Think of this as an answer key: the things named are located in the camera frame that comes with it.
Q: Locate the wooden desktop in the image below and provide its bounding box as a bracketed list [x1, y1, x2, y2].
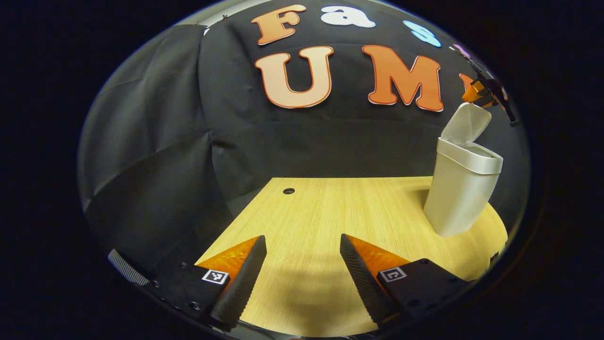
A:
[196, 176, 509, 338]

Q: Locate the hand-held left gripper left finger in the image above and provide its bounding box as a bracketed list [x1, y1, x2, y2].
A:
[142, 235, 267, 332]

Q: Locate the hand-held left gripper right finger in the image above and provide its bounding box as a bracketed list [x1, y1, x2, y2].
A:
[340, 234, 472, 331]

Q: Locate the grey ribbed strip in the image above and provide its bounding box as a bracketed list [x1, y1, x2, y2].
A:
[108, 249, 151, 287]

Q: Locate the white desktop garbage bin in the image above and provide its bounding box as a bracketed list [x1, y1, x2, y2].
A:
[423, 102, 504, 238]

